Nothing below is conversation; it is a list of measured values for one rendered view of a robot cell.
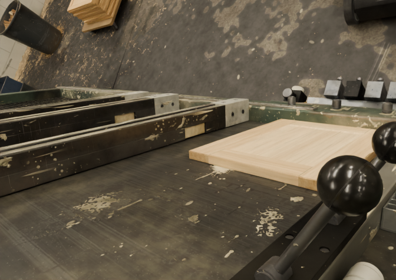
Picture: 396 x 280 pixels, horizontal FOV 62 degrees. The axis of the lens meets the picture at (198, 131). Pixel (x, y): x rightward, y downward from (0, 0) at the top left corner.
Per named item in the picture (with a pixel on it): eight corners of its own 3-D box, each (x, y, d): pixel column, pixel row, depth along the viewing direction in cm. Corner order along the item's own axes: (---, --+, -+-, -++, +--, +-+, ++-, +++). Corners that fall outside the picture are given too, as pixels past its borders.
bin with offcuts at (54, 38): (69, 24, 456) (22, -6, 408) (56, 57, 445) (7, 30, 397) (51, 29, 489) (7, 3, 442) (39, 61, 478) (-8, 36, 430)
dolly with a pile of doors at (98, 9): (134, -10, 373) (105, -34, 343) (120, 30, 362) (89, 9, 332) (103, 1, 413) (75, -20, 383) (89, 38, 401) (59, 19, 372)
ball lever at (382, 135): (347, 229, 36) (435, 134, 29) (333, 245, 33) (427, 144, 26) (318, 205, 37) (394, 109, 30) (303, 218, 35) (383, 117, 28)
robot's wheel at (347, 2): (355, 3, 198) (346, -18, 183) (363, 2, 195) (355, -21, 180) (350, 32, 194) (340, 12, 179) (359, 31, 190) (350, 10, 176)
